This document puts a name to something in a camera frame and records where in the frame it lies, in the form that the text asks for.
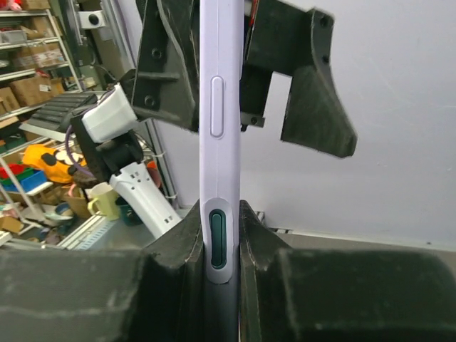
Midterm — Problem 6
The lavender smartphone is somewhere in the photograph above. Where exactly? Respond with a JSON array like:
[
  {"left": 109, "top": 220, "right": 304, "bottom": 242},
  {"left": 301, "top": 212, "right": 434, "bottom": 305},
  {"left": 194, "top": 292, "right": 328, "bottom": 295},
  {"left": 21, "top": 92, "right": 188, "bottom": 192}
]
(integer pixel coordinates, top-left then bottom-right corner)
[{"left": 199, "top": 1, "right": 244, "bottom": 341}]

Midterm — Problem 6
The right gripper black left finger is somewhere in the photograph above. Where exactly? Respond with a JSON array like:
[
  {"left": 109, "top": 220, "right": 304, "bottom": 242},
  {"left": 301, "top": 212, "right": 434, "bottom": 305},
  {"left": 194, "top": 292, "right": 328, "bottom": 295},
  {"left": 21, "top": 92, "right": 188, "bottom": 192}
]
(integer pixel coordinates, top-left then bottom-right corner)
[{"left": 1, "top": 205, "right": 204, "bottom": 341}]

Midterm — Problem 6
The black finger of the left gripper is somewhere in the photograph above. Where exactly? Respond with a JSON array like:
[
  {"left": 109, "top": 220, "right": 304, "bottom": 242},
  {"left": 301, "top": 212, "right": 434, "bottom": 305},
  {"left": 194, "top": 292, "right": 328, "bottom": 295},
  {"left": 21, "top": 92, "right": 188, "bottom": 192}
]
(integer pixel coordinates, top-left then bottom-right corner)
[
  {"left": 240, "top": 1, "right": 357, "bottom": 158},
  {"left": 131, "top": 0, "right": 200, "bottom": 132}
]

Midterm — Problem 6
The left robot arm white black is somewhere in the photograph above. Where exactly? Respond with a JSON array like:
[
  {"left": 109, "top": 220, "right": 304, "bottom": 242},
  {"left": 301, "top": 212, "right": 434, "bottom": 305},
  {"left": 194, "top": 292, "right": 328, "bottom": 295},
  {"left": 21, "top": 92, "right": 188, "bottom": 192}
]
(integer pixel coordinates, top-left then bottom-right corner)
[{"left": 70, "top": 1, "right": 357, "bottom": 239}]

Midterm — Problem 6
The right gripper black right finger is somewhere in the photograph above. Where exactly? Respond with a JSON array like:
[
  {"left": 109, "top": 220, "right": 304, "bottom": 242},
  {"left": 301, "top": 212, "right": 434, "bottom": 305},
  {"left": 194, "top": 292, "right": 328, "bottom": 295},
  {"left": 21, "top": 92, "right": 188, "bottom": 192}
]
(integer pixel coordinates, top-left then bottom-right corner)
[{"left": 239, "top": 201, "right": 455, "bottom": 341}]

